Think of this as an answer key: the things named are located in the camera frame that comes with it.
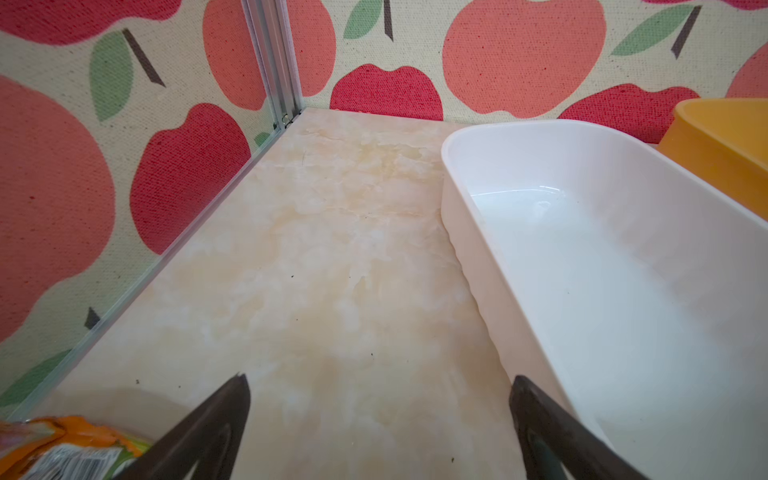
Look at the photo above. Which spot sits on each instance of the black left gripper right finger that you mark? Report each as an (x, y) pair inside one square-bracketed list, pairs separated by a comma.
[(554, 444)]

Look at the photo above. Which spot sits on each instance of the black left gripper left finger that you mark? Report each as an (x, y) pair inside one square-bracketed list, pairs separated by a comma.
[(205, 444)]

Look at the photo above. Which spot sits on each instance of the yellow plastic container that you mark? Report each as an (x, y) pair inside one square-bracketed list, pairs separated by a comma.
[(724, 143)]

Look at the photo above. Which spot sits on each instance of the orange snack packet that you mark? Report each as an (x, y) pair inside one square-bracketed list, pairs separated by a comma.
[(66, 448)]

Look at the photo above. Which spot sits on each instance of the white plastic container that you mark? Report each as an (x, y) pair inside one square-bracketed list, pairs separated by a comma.
[(629, 290)]

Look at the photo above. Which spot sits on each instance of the aluminium corner post left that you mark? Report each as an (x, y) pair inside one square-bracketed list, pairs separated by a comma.
[(269, 28)]

